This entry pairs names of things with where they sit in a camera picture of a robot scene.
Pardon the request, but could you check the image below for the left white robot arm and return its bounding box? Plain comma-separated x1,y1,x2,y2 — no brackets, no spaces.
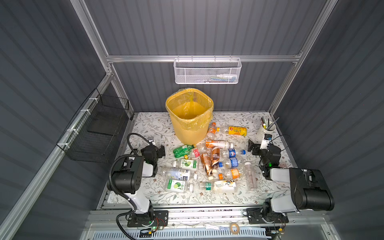
107,133,166,217

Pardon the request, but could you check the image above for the orange label clear bottle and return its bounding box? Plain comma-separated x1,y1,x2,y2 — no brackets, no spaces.
218,167,246,180

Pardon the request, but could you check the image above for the white wire mesh basket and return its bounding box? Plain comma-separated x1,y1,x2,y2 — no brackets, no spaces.
173,57,242,85

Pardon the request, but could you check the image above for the white pen holder cup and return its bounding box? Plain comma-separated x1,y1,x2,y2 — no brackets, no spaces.
256,117,278,143

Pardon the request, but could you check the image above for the orange white label bottle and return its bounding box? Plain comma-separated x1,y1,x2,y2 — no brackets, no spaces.
206,140,234,149

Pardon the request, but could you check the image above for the blue label pepsi bottle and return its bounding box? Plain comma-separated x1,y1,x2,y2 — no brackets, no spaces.
220,148,246,159

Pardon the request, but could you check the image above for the blue label water bottle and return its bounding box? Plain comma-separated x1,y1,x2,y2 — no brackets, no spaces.
219,157,244,169

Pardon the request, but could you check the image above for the brown coffee bottle right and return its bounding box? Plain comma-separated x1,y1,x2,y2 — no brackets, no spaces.
211,147,221,174

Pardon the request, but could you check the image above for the red label clear bottle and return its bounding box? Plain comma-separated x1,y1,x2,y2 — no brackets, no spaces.
184,146,208,160

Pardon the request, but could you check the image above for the green lime label bottle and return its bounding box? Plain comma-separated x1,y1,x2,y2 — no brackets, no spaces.
173,159,199,171
165,179,194,193

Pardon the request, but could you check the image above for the yellow label bottle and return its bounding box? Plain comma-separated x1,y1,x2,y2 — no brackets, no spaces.
217,126,248,137

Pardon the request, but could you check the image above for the brown coffee bottle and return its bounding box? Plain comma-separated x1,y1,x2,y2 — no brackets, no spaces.
211,147,221,174
200,153,214,181

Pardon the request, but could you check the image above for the clear tall bottle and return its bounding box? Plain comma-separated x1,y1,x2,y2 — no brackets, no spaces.
245,162,258,191

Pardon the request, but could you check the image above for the green plastic bottle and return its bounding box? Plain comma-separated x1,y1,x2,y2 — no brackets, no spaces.
173,145,195,158

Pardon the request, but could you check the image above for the clear grey label bottle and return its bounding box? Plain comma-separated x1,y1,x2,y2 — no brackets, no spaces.
158,167,198,181

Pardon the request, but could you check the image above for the floral table mat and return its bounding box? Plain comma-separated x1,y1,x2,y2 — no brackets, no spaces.
132,112,290,206

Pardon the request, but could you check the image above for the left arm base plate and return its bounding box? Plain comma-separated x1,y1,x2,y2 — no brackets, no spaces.
127,210,169,228

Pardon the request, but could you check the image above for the roll of tape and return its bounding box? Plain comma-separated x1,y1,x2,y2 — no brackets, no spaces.
229,223,240,235

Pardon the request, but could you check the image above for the black wire mesh basket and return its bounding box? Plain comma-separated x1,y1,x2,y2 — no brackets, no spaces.
57,93,130,164

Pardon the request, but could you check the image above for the yellow slatted waste bin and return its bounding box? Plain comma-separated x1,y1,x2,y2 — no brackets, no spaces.
166,88,214,145

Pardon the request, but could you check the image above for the white cream label bottle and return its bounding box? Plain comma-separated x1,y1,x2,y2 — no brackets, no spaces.
199,180,238,194

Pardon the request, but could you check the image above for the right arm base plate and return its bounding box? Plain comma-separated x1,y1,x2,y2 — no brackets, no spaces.
246,208,289,224

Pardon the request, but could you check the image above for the small orange soda bottle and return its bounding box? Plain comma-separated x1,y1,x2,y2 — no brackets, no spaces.
207,122,217,140

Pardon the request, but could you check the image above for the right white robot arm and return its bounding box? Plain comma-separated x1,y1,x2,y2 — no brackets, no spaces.
246,134,335,224

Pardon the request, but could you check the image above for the brown coffee bottle left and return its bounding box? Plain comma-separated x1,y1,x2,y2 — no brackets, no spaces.
200,153,214,181

